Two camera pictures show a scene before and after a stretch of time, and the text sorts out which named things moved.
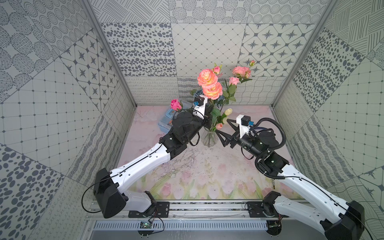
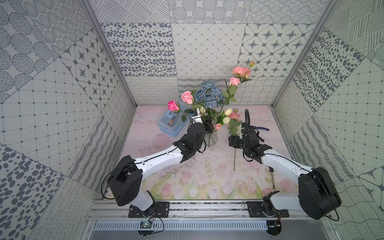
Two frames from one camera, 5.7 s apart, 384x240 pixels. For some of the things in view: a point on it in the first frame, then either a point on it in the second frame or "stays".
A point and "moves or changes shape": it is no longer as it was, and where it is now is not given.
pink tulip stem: [219, 126] stays
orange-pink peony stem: [212, 89] moves or changes shape
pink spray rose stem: [243, 73] stays
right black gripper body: [236, 140] stays
